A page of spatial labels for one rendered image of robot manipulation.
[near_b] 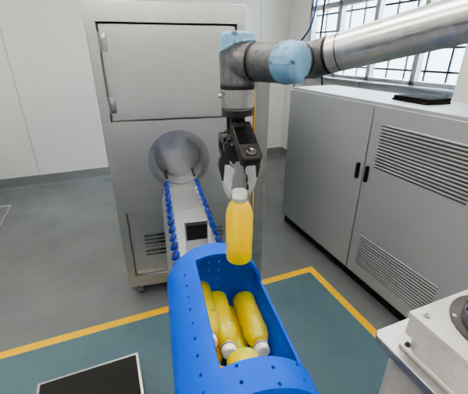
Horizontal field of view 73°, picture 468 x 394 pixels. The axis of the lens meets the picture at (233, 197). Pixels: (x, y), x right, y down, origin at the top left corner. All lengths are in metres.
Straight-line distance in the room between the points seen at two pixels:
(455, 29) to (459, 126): 1.41
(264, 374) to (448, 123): 1.72
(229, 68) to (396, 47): 0.31
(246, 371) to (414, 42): 0.64
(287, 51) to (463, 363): 0.64
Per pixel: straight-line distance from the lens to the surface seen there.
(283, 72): 0.62
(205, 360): 0.68
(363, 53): 0.69
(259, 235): 1.66
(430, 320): 0.80
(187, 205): 1.88
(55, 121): 5.09
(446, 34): 0.66
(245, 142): 0.67
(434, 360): 0.81
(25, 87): 5.06
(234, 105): 0.70
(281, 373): 0.65
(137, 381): 2.02
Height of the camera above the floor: 1.75
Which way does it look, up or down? 25 degrees down
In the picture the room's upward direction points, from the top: straight up
